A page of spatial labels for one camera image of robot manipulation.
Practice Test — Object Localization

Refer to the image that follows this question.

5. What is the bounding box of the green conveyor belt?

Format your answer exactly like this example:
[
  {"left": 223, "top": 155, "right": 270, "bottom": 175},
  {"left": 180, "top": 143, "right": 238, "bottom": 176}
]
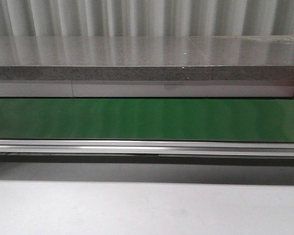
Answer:
[{"left": 0, "top": 98, "right": 294, "bottom": 142}]

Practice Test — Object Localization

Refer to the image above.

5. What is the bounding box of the grey granite counter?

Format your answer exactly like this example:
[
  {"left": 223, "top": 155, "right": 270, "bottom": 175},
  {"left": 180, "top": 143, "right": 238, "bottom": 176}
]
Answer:
[{"left": 0, "top": 36, "right": 294, "bottom": 98}]

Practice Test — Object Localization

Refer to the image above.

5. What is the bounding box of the white pleated curtain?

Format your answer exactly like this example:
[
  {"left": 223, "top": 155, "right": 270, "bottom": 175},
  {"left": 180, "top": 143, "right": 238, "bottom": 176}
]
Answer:
[{"left": 0, "top": 0, "right": 294, "bottom": 37}]

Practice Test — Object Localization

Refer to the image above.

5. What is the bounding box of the aluminium conveyor frame rail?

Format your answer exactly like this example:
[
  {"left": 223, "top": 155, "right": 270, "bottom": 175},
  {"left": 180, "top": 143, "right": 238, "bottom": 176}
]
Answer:
[{"left": 0, "top": 140, "right": 294, "bottom": 157}]

